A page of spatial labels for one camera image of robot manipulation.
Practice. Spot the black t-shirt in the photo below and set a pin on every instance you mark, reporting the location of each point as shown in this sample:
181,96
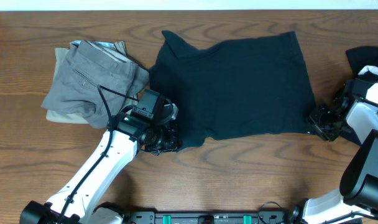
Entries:
235,88

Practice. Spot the grey folded trousers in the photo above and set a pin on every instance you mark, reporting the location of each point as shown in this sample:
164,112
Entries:
83,84

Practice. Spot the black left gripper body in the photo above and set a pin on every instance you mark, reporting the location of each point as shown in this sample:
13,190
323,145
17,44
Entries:
163,138

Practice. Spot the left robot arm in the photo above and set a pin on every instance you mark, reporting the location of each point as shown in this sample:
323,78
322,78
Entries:
149,126

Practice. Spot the black garment pile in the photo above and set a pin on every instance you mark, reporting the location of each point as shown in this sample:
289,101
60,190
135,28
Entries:
366,59

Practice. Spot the black mounting rail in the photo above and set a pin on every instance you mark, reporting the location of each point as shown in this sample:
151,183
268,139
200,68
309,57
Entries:
204,218

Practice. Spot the beige folded garment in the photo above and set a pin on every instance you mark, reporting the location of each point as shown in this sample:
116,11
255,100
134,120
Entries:
57,116

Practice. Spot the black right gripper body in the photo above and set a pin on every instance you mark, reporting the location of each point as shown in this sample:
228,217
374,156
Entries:
328,125

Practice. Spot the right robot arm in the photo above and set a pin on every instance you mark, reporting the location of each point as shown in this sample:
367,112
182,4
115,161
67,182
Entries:
357,195

